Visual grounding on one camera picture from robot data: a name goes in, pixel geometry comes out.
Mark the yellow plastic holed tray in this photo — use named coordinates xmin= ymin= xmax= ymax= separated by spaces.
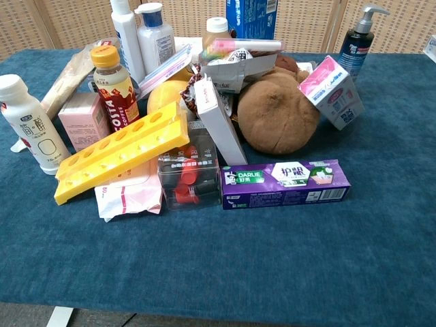
xmin=53 ymin=101 xmax=191 ymax=206

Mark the brown milk tea bottle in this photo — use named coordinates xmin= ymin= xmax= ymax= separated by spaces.
xmin=202 ymin=17 xmax=230 ymax=55

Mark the pink wet wipes pack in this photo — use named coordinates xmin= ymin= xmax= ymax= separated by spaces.
xmin=94 ymin=157 xmax=164 ymax=223

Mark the clear box with red items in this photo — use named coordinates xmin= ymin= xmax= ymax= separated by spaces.
xmin=157 ymin=119 xmax=223 ymax=211

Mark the white bottle with flip cap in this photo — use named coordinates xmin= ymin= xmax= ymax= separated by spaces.
xmin=134 ymin=2 xmax=176 ymax=76

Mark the tall white lotion bottle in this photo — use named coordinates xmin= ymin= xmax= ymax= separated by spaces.
xmin=109 ymin=0 xmax=146 ymax=84

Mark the wicker folding screen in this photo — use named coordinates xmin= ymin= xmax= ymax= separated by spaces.
xmin=0 ymin=0 xmax=436 ymax=62

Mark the long white cardboard box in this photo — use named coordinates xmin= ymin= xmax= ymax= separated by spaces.
xmin=193 ymin=76 xmax=249 ymax=166

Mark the pink blue toothbrush pack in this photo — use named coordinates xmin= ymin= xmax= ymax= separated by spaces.
xmin=138 ymin=44 xmax=193 ymax=99

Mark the white tube with pink end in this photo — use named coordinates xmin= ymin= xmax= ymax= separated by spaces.
xmin=198 ymin=37 xmax=285 ymax=62

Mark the purple Darlie toothpaste box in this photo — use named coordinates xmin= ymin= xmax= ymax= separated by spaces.
xmin=220 ymin=159 xmax=352 ymax=211

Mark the beige wrapped long package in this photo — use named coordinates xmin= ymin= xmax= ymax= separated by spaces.
xmin=40 ymin=41 xmax=113 ymax=121

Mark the pink and white carton box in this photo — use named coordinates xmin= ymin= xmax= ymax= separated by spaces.
xmin=297 ymin=54 xmax=365 ymax=131

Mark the brown plush toy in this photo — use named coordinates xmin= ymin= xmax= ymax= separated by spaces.
xmin=236 ymin=54 xmax=322 ymax=155

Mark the blue velvet tablecloth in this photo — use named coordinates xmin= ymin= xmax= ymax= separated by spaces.
xmin=0 ymin=48 xmax=436 ymax=327

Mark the yellow round fruit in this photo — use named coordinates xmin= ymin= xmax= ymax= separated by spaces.
xmin=146 ymin=67 xmax=195 ymax=117

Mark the Costa coffee bottle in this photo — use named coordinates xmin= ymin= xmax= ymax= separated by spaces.
xmin=90 ymin=45 xmax=141 ymax=134

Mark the white yogurt drink bottle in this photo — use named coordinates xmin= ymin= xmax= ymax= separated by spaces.
xmin=0 ymin=74 xmax=72 ymax=176

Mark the dark pump dispenser bottle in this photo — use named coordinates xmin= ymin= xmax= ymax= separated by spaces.
xmin=337 ymin=3 xmax=391 ymax=82

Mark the blue carton box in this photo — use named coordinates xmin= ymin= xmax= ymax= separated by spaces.
xmin=225 ymin=0 xmax=279 ymax=40

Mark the white paper package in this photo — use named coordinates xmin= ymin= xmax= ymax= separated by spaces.
xmin=199 ymin=50 xmax=279 ymax=95

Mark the pink cardboard box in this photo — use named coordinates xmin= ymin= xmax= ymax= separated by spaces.
xmin=58 ymin=92 xmax=111 ymax=153

